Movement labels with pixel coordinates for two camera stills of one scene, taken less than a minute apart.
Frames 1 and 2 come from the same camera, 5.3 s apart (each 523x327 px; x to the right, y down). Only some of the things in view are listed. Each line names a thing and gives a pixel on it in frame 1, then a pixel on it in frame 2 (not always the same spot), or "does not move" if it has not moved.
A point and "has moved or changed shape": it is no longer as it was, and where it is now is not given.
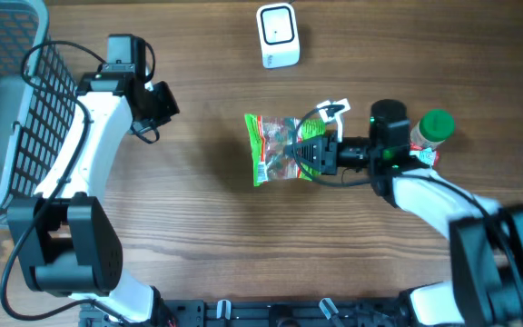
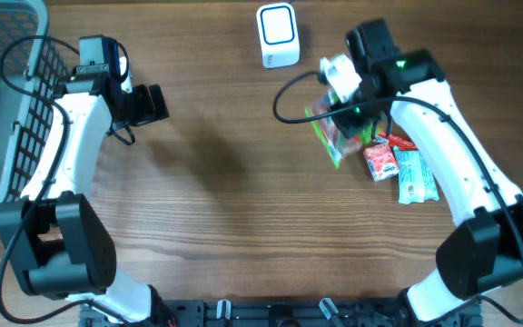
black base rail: [261, 312] does not move
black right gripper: [328, 145] to [349, 126]
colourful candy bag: [269, 136] has moved or changed shape
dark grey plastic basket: [22, 91] does not move
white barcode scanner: [278, 34] does not move
